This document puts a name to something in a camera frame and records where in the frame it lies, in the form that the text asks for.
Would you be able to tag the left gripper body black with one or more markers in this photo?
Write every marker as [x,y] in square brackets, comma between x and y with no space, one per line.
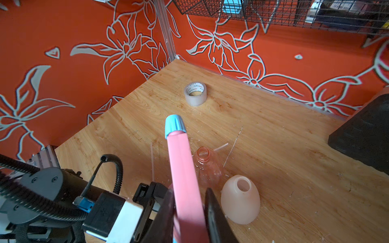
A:
[150,197]

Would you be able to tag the transparent pink spray bottle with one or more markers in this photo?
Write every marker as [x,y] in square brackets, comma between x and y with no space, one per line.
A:
[208,167]

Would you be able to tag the black wire basket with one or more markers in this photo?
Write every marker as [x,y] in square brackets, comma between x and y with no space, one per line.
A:
[364,17]

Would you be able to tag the light blue box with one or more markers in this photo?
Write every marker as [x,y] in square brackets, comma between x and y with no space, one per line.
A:
[232,6]

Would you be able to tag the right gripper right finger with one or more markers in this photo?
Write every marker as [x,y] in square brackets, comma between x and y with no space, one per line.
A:
[219,230]

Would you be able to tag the clear tape roll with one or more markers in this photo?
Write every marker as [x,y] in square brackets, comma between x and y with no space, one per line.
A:
[195,93]

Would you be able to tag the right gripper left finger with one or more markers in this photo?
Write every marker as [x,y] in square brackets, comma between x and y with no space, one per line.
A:
[161,230]

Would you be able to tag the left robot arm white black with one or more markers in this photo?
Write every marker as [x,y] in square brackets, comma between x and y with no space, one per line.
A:
[55,205]

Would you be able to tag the black orange tool case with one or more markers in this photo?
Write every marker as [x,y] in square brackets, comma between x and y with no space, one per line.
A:
[365,136]

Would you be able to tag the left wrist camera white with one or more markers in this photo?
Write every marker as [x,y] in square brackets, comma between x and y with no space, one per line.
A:
[113,218]

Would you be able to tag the pink blue spray nozzle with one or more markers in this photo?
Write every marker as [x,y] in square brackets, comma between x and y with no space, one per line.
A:
[189,207]

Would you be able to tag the white spray bottle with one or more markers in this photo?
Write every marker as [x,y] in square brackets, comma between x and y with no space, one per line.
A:
[240,200]

